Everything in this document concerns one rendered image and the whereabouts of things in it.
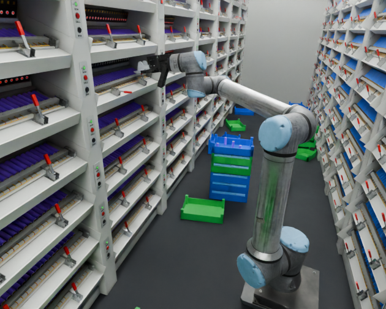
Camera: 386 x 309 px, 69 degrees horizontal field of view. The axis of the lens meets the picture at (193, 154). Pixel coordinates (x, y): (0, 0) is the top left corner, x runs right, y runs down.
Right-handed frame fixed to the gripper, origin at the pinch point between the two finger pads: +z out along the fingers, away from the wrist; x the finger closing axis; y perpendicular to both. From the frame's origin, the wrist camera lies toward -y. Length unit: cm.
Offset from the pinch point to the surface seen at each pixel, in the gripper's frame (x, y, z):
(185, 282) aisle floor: 34, -107, -22
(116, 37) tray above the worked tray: 15.2, 17.2, -1.2
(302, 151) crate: -172, -117, -89
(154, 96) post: -15.9, -16.0, 0.8
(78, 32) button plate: 50, 19, -8
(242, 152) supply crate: -51, -68, -43
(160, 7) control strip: -19.7, 30.2, -10.6
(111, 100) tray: 33.7, -7.5, -3.6
